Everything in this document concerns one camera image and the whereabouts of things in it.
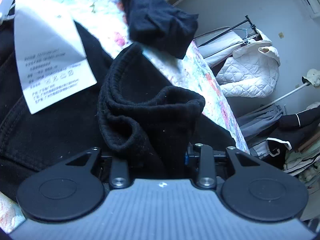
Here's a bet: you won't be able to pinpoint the grey hanging garment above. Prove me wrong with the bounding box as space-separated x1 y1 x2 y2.
237 104 284 141

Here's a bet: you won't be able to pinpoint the white quilted jacket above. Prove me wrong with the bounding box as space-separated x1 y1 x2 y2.
216 29 280 98

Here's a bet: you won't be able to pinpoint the stacked folded clothes pile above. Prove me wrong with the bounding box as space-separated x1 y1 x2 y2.
283 133 319 187

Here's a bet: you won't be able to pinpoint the floral quilt bedspread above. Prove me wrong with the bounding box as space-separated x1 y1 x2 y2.
0 0 251 234

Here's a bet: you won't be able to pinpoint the black clothes rack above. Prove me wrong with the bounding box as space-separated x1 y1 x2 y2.
194 15 262 49

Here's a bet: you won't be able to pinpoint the black pants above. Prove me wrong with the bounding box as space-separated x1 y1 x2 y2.
1 22 235 198

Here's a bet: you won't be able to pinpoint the white care label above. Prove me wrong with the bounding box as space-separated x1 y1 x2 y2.
14 0 97 114

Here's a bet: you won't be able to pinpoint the black garment white trim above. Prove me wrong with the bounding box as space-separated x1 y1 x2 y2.
266 107 319 156

